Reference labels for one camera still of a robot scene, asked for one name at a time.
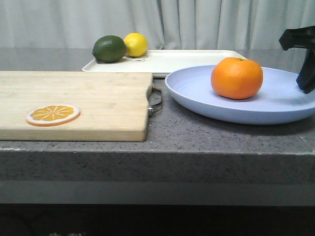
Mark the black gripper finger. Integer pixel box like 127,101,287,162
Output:
279,26,315,94

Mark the light blue plate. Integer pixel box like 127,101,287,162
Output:
165,65,315,125

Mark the orange fruit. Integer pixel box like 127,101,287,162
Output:
211,57,263,99

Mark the cream white tray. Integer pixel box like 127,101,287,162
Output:
82,50,243,78

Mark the grey white curtain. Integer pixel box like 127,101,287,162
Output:
0,0,315,49

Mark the yellow lemon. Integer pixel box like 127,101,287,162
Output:
124,32,148,57

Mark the green lime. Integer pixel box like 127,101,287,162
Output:
92,35,127,63

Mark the wooden cutting board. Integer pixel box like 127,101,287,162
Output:
0,71,153,142

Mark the orange slice coaster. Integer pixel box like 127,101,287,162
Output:
25,104,81,127

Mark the metal cutting board handle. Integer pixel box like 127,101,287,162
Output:
148,86,162,117

